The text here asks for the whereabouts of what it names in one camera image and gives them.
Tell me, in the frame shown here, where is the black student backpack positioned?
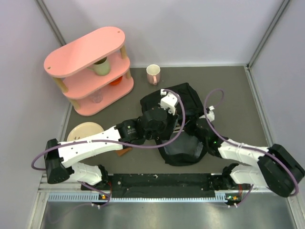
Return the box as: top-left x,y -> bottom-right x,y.
139,82 -> 207,167

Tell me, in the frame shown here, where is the brown leather wallet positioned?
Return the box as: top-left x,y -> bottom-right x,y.
116,147 -> 132,156

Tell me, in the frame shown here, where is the pink mug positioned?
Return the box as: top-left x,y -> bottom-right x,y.
146,64 -> 161,85

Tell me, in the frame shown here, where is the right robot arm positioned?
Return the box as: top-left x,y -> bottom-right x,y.
184,118 -> 305,198

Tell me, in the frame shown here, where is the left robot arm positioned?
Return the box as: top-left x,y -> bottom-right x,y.
44,106 -> 177,189

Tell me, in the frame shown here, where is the orange bowl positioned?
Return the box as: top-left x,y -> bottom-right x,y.
110,76 -> 123,86

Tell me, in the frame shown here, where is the clear glass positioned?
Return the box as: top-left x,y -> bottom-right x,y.
90,91 -> 103,103

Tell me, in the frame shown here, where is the pink cream plate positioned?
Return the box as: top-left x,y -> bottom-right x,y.
67,122 -> 104,141

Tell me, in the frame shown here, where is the green mug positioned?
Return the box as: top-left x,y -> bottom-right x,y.
87,57 -> 111,76

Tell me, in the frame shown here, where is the pink three-tier shelf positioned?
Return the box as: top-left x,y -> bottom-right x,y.
44,26 -> 134,116

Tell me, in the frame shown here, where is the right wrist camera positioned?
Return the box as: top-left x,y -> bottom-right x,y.
205,106 -> 215,122

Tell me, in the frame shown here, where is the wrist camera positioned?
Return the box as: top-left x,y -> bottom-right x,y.
160,89 -> 180,115
205,106 -> 215,122

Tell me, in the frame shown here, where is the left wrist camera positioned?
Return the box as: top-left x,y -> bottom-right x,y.
160,89 -> 180,115

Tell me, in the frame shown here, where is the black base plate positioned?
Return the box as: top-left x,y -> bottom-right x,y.
92,173 -> 250,193

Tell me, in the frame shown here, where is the slotted cable duct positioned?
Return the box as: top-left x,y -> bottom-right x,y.
48,192 -> 239,203

